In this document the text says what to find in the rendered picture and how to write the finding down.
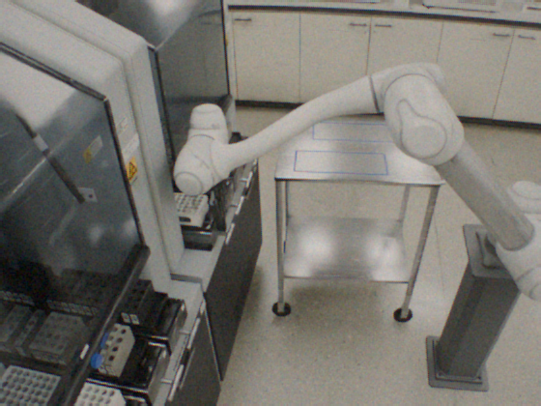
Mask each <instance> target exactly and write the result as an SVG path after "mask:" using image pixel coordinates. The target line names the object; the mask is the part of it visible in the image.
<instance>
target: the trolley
mask: <svg viewBox="0 0 541 406"><path fill-rule="evenodd" d="M440 177H441V181H440ZM274 181H275V202H276V239H277V273H278V302H276V303H274V304H273V305H272V310H271V311H272V313H274V314H276V315H278V316H286V315H289V314H290V313H291V312H292V307H291V306H290V305H289V304H288V303H286V302H285V298H284V278H294V279H311V280H327V281H343V280H344V281H360V282H377V283H392V284H398V283H408V286H407V291H406V295H405V299H404V301H403V303H402V304H401V307H399V308H397V309H395V310H394V311H393V319H395V320H396V321H398V322H408V321H410V320H411V319H412V318H413V312H412V311H411V310H410V309H409V304H410V300H411V296H412V293H413V289H414V285H415V282H416V279H417V275H418V271H419V268H420V263H421V259H422V255H423V250H424V247H425V243H426V239H427V235H428V231H429V227H430V223H431V220H432V216H433V213H434V210H435V206H436V202H437V198H438V195H439V191H440V187H441V185H446V181H445V180H444V178H443V177H442V176H441V175H439V172H438V171H437V170H435V169H434V168H433V166H430V165H426V164H422V163H420V162H419V161H417V160H416V159H412V158H410V157H408V156H406V155H405V154H403V153H402V152H401V151H400V150H399V149H398V148H397V147H396V146H395V145H394V143H393V140H392V138H391V135H390V133H389V130H388V127H387V124H386V121H369V120H358V119H326V120H324V121H322V122H320V123H318V124H316V125H315V126H313V127H311V128H309V129H308V130H305V131H304V132H302V133H299V134H298V135H296V136H294V137H293V138H291V139H289V140H288V141H286V142H284V143H283V144H281V145H279V151H278V157H277V163H276V168H275V174H274ZM283 182H285V211H286V240H285V241H283ZM291 182H295V183H318V184H343V185H367V186H391V187H404V192H403V196H402V201H401V206H400V212H399V219H379V218H359V217H318V216H298V215H291ZM411 187H415V188H431V189H430V193H429V201H428V205H427V209H426V213H425V217H424V220H423V225H422V228H421V232H420V236H419V240H418V245H417V249H416V253H415V256H414V260H413V267H412V271H411V275H410V274H409V269H408V258H407V253H406V249H405V243H404V238H403V232H402V228H403V223H404V218H405V213H406V209H407V204H408V200H409V195H410V191H411ZM284 253H285V256H284Z"/></svg>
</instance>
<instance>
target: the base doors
mask: <svg viewBox="0 0 541 406"><path fill-rule="evenodd" d="M237 18H238V19H250V18H251V21H245V20H235V19H237ZM228 19H229V23H230V41H231V62H232V73H233V84H234V95H235V100H237V99H238V95H239V100H241V101H257V102H304V103H308V102H311V101H313V100H315V99H317V98H319V97H320V96H322V95H324V94H327V93H329V92H330V91H333V90H335V89H338V88H339V89H340V88H342V87H344V86H347V85H349V84H351V83H353V82H354V81H356V80H358V79H360V78H363V77H365V76H366V72H367V75H370V74H372V73H376V72H378V71H383V70H385V69H388V68H391V67H395V66H398V65H406V64H409V63H414V62H424V63H432V64H436V63H437V65H438V66H440V67H442V69H443V71H444V74H445V77H446V79H447V87H446V89H445V92H444V93H443V95H442V96H443V97H444V98H445V99H446V100H447V102H448V104H449V105H450V107H451V109H452V110H453V112H454V114H455V115H456V116H469V117H482V118H490V119H493V120H507V121H522V122H529V123H536V124H541V30H527V29H526V28H515V29H514V28H511V27H504V26H493V25H479V24H474V23H457V22H453V21H444V22H443V23H442V21H435V20H423V19H410V18H392V17H380V16H372V20H371V16H351V15H339V14H306V13H272V12H228ZM370 22H371V28H370ZM350 23H352V24H364V23H365V24H366V26H349V24H350ZM257 24H258V25H268V26H270V27H263V28H262V27H257ZM375 24H378V25H383V26H375ZM389 24H391V26H392V28H386V27H384V26H389ZM233 27H234V28H233ZM328 29H344V32H329V31H328ZM369 30H370V36H369ZM364 31H367V34H365V33H364ZM373 31H376V33H373ZM493 33H495V34H497V35H506V34H509V35H510V37H501V36H493ZM519 35H520V36H521V37H530V38H531V37H533V38H534V39H535V40H533V39H520V38H518V36H519ZM234 38H235V39H234ZM440 38H441V39H440ZM470 38H474V39H482V40H486V42H485V43H484V42H480V41H469V39H470ZM299 39H300V68H299ZM369 39H370V43H369ZM440 42H441V43H440ZM368 46H369V52H368ZM509 47H510V48H509ZM234 49H235V51H234ZM367 54H368V61H367ZM437 58H438V60H437ZM235 61H236V63H235ZM366 63H367V68H366ZM505 63H506V64H505ZM236 72H237V74H236ZM237 83H238V86H237Z"/></svg>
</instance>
